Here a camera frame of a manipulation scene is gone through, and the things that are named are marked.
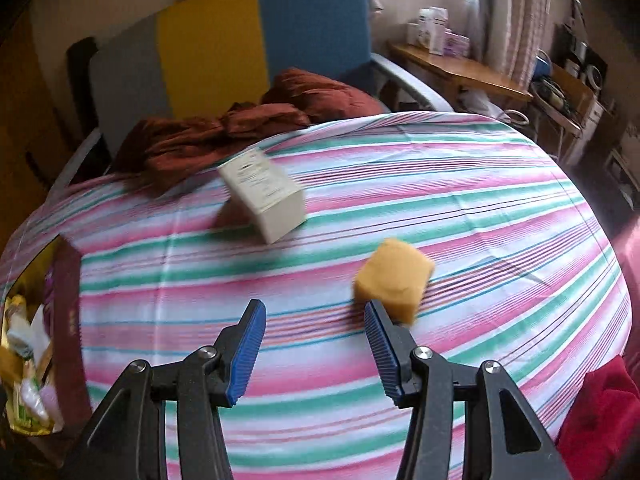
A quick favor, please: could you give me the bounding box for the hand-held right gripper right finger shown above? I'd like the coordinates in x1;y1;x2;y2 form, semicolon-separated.
363;300;573;480

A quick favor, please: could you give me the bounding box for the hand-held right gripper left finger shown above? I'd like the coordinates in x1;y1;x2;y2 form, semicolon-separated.
59;299;267;480

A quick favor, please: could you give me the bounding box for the yellow sponge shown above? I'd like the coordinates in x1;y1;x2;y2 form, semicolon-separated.
353;238;435;325

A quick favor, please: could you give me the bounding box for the beige carton box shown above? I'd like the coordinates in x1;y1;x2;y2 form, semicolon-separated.
217;149;307;245

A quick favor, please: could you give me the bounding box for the maroon gold tin box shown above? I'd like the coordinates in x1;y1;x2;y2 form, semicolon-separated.
0;234;93;436

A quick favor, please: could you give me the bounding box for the green white carton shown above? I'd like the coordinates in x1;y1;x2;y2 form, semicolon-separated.
12;392;36;431

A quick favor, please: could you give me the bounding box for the brown crumpled cloth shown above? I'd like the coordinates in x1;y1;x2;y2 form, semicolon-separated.
114;67;386;196

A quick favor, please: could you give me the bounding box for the red cloth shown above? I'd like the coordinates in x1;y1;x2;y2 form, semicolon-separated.
555;355;640;480

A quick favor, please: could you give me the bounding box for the wooden shelf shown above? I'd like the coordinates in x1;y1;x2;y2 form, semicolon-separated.
389;42;533;106

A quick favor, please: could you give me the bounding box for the white metal rack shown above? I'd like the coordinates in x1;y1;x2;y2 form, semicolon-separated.
530;60;606;166

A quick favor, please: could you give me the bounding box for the grey yellow blue chair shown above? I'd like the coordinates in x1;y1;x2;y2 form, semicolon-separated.
50;0;453;196

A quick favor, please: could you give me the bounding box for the wooden wardrobe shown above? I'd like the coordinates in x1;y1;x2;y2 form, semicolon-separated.
0;10;76;211

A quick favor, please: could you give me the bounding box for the purple box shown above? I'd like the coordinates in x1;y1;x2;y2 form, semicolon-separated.
444;32;471;58

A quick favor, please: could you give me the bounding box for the tall white box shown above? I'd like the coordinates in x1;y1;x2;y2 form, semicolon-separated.
420;7;448;56

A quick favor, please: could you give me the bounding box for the patterned curtain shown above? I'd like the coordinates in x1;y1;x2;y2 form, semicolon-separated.
477;0;556;86

